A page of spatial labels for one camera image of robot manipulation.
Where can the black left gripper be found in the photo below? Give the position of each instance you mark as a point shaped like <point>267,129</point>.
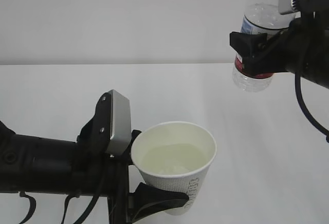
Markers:
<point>126,207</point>

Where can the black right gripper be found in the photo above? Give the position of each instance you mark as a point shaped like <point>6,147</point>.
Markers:
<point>303,46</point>

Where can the white paper cup green logo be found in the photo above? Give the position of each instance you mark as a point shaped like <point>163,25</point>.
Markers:
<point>175,156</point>

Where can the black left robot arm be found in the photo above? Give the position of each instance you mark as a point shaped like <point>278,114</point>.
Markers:
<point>39,165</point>

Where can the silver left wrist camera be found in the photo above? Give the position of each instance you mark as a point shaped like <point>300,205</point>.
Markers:
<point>109,130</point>

